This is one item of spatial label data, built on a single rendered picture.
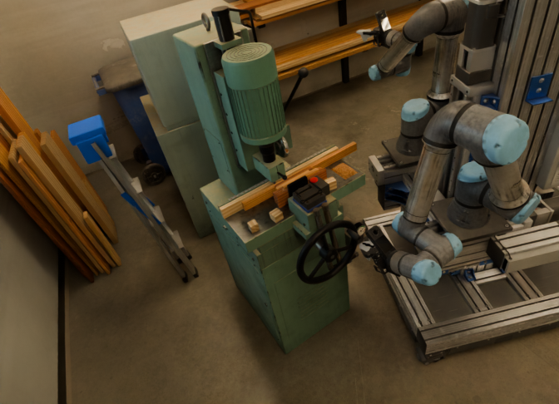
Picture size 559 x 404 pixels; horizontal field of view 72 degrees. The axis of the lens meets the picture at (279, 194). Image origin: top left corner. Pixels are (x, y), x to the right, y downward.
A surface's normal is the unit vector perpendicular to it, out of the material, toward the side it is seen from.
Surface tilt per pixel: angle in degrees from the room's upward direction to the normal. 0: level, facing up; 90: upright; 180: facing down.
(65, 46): 90
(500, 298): 0
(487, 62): 90
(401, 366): 0
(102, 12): 90
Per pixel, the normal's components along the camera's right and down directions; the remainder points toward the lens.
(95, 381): -0.15, -0.75
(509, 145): 0.46, 0.42
